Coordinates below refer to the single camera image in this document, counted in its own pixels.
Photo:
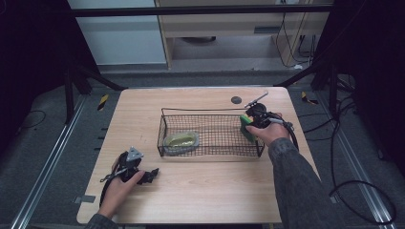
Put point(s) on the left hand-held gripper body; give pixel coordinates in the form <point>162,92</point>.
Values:
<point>127,167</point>

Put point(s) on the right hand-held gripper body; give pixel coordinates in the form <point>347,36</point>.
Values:
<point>261,114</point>

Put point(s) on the green and yellow sponge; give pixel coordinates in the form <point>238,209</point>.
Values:
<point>246,129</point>

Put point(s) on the person's right hand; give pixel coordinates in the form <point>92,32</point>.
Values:
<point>270,133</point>

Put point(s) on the person's left hand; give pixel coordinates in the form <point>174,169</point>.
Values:
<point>116,194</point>

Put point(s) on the grey round table grommet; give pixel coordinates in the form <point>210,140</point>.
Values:
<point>236,100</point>

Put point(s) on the yellow and black floor tape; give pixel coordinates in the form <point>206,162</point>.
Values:
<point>102,102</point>
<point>307,99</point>

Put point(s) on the black metal stand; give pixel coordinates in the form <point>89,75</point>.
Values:
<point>332,92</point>
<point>69,95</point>

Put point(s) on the dark object under desk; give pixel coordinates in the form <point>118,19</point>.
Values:
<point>199,40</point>

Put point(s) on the light wooden desk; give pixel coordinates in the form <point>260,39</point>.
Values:
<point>223,24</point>

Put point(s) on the black curtain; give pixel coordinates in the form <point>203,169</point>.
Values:
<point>28,63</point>
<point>375,79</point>

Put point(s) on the white cabinet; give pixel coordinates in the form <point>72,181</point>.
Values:
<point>121,38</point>

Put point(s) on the aluminium floor rail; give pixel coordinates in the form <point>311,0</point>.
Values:
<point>47,165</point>
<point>359,178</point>

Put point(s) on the black horizontal frame bar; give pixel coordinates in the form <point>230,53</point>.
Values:
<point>191,10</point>

